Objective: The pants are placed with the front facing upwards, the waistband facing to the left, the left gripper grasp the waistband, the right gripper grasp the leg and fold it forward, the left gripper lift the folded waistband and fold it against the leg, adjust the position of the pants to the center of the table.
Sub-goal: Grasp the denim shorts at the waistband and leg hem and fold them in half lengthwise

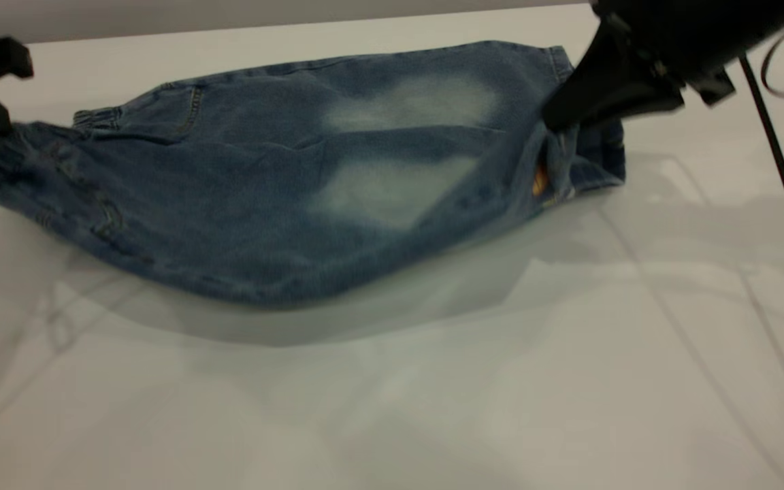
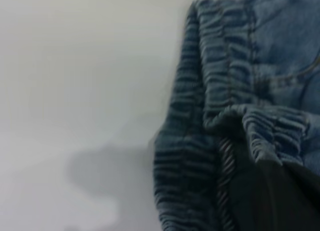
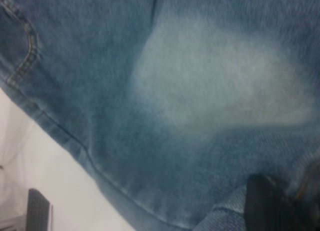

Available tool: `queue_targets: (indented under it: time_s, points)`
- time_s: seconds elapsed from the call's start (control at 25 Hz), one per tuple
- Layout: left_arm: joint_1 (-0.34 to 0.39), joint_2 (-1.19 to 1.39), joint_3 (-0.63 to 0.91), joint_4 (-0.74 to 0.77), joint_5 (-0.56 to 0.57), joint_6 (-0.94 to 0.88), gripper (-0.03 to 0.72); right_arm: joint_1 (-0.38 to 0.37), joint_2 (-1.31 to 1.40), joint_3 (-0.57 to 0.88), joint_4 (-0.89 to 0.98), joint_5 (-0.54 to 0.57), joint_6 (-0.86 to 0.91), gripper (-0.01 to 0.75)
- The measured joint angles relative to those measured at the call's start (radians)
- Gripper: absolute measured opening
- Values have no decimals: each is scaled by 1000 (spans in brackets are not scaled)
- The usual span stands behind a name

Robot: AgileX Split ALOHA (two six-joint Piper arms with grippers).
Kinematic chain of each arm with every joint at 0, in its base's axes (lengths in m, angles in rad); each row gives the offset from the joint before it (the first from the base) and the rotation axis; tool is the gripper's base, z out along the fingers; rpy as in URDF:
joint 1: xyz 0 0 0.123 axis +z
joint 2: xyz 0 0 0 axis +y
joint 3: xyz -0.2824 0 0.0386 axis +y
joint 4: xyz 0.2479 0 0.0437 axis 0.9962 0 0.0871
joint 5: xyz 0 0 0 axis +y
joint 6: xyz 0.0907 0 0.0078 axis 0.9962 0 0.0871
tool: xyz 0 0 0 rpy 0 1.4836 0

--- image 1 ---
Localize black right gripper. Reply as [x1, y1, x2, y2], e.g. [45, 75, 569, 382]
[540, 0, 784, 134]

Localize blue denim shorts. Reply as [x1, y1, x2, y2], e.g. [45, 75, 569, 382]
[0, 39, 627, 310]

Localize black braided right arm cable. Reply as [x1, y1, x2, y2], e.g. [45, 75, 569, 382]
[738, 53, 784, 319]

